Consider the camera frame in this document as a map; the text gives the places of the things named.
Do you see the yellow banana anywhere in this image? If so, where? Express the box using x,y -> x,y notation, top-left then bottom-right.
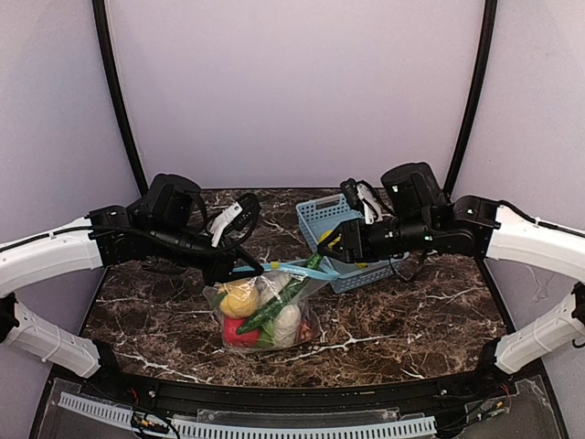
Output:
318,230 -> 340,249

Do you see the light blue plastic basket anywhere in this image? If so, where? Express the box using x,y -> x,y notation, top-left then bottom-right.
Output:
295,194 -> 410,294

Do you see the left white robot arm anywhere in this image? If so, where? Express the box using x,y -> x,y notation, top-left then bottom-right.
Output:
1,174 -> 263,380

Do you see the dark red apple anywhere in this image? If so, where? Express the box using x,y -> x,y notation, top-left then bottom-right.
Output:
297,321 -> 314,343

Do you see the white cauliflower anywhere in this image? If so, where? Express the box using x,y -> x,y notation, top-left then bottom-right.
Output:
256,271 -> 292,306

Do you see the black frame post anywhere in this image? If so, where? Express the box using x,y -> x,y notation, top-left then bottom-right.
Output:
443,0 -> 498,198
91,0 -> 148,196

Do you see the white slotted cable duct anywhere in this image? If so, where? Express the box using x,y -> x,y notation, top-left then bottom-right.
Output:
58,391 -> 437,439

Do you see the right black frame post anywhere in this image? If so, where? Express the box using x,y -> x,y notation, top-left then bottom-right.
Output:
443,0 -> 498,198

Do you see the orange fruit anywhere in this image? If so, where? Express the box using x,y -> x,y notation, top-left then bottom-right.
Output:
219,280 -> 260,318

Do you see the left black frame post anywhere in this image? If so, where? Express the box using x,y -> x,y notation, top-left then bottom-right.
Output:
91,0 -> 148,196

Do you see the clear zip top bag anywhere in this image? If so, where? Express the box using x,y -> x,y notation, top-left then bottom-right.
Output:
203,254 -> 338,353

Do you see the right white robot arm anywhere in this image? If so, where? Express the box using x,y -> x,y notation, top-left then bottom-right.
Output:
317,162 -> 584,375

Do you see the green cucumber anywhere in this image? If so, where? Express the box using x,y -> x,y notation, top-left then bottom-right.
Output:
237,253 -> 324,334

